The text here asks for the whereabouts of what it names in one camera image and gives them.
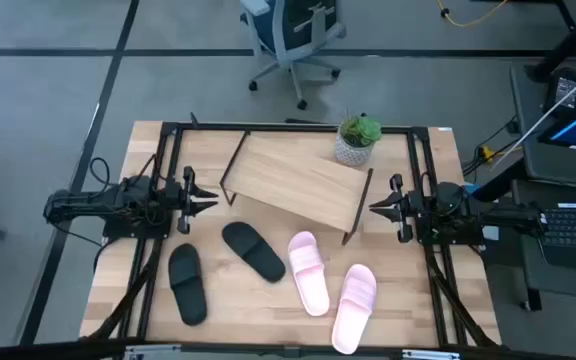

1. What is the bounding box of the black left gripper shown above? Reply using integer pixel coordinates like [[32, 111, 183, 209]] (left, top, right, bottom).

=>
[[165, 166, 220, 236]]

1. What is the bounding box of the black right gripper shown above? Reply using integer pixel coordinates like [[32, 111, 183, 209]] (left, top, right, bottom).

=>
[[368, 173, 423, 245]]

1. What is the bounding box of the black slide sandal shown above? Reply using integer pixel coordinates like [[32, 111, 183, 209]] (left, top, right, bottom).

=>
[[167, 243, 208, 327], [221, 221, 287, 284]]

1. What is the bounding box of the pink slide sandal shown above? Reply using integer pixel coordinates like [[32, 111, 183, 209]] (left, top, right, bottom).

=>
[[330, 263, 378, 356], [287, 230, 331, 318]]

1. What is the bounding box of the wooden shelf with metal legs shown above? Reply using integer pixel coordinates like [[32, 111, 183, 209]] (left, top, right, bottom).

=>
[[219, 129, 374, 246]]

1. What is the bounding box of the green plant in patterned pot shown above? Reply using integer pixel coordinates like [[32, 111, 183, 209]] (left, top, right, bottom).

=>
[[334, 113, 383, 168]]

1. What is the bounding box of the yellow power plug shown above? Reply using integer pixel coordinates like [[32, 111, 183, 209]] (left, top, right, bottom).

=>
[[477, 144, 500, 163]]

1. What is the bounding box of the dark grey desk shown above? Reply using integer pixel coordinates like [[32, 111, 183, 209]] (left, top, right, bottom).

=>
[[510, 64, 576, 301]]

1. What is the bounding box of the black laptop keyboard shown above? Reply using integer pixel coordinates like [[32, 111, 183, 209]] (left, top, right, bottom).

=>
[[537, 202, 576, 275]]

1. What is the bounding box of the grey office chair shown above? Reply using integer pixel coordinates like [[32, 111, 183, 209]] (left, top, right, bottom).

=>
[[239, 0, 348, 111]]

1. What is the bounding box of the black labelled power adapter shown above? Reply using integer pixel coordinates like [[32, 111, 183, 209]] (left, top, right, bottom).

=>
[[542, 67, 576, 119]]

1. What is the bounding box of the black floor stand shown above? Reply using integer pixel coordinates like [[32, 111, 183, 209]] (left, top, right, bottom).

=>
[[525, 0, 576, 84]]

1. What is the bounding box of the black aluminium table frame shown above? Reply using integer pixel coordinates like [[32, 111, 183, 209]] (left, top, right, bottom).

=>
[[80, 119, 502, 360]]

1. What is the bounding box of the silver aluminium bracket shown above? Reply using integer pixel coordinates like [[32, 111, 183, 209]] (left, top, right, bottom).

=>
[[124, 343, 183, 360], [401, 348, 462, 360]]

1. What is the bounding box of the white hanging cable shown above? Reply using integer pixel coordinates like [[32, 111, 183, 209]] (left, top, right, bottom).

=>
[[492, 60, 576, 170]]

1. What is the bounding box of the yellow floor cable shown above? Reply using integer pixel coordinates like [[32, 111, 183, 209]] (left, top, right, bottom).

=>
[[436, 0, 509, 29]]

